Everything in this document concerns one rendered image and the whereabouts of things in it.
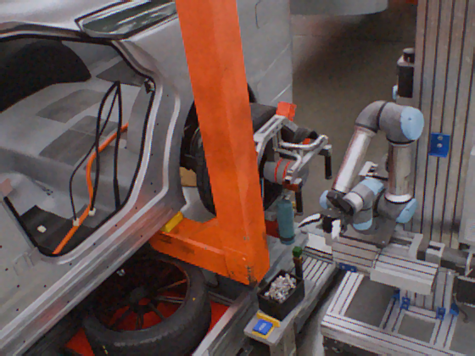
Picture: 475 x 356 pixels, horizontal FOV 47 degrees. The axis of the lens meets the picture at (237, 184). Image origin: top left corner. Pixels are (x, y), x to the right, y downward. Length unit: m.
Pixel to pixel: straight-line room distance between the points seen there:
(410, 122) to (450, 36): 0.35
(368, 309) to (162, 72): 1.62
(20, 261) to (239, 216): 0.93
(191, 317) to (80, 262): 0.60
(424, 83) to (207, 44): 0.86
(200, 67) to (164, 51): 0.52
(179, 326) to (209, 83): 1.18
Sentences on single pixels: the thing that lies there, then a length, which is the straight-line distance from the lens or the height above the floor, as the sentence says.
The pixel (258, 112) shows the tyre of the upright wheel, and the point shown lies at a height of 1.18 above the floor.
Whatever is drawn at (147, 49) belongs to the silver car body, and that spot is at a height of 1.63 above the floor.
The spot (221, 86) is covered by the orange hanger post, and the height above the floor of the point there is 1.61.
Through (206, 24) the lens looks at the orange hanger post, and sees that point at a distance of 2.02.
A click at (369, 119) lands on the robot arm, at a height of 1.41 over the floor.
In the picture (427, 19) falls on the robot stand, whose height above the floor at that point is 1.75.
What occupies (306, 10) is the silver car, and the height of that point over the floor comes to 0.83.
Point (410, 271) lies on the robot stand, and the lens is 2.49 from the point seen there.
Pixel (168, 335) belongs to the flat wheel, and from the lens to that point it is 2.66.
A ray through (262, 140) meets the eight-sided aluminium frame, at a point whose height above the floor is 1.11.
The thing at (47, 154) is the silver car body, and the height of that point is 1.01.
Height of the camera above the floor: 2.48
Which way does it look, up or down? 35 degrees down
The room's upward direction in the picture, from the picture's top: 9 degrees counter-clockwise
